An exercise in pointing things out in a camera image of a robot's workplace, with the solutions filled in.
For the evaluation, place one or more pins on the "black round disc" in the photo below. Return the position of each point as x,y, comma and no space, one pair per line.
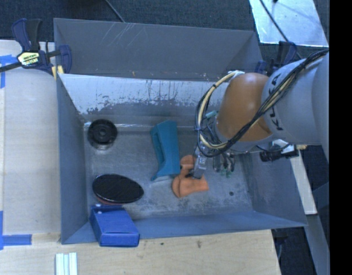
102,132

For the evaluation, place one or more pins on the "blue box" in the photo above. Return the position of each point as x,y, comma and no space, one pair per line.
114,225

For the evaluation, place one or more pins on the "black oval brush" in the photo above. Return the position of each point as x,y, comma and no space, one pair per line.
117,188

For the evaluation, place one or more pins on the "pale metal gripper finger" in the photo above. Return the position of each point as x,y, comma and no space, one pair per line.
199,172

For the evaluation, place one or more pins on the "orange soft toy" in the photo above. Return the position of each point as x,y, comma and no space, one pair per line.
190,186

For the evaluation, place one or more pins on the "grey metal bin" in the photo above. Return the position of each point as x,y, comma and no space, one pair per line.
152,53

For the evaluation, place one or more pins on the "black cylinder on white bracket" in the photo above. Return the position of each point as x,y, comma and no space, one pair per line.
271,155

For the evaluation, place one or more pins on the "teal plastic holder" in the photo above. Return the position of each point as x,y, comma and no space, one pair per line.
167,147

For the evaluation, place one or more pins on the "pale wood board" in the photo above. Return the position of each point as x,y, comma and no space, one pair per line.
31,153

